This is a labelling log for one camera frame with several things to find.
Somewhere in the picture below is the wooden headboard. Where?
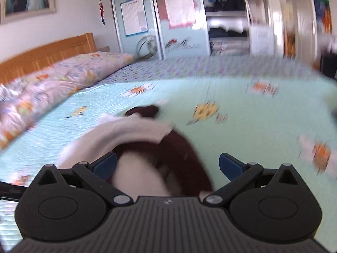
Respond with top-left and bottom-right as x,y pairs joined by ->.
0,32 -> 98,85

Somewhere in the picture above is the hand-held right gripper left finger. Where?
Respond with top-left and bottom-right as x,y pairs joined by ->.
37,151 -> 133,207

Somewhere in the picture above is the white drawer cabinet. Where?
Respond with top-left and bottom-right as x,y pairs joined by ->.
249,24 -> 277,54

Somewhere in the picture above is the floral duvet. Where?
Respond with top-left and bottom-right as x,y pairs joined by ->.
0,51 -> 135,151

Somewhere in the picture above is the stack of folded clothes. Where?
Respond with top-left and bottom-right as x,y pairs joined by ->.
208,26 -> 249,56

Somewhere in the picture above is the beige and maroon hoodie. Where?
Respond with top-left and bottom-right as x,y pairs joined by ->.
56,105 -> 214,198

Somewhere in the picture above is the green bee-print quilt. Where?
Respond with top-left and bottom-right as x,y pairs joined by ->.
0,79 -> 337,245

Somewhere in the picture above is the blue-bordered poster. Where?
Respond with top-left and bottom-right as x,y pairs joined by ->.
120,0 -> 148,37

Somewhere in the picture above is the light blue sliding-door wardrobe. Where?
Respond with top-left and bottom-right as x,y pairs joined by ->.
107,0 -> 250,61

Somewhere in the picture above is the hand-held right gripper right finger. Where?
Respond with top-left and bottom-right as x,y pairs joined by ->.
203,152 -> 299,207

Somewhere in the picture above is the pink-bordered poster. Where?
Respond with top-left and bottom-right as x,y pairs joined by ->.
163,0 -> 197,29

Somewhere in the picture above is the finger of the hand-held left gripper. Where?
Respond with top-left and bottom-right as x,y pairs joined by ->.
0,181 -> 27,200

